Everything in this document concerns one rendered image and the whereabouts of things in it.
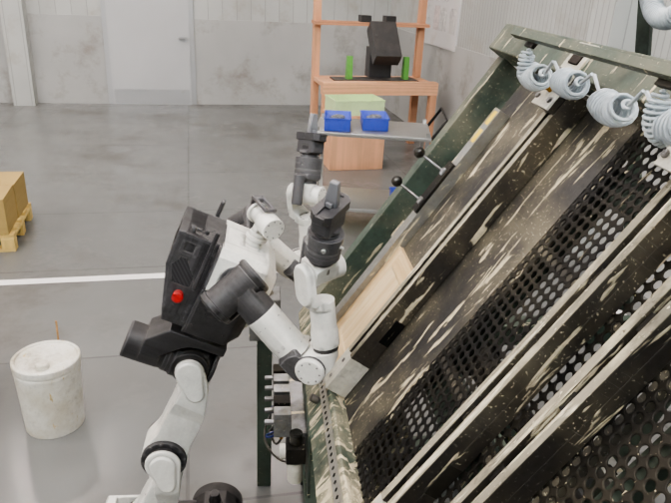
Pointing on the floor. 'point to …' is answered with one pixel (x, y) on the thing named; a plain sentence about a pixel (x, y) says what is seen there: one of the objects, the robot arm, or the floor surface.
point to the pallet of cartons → (13, 210)
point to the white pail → (49, 387)
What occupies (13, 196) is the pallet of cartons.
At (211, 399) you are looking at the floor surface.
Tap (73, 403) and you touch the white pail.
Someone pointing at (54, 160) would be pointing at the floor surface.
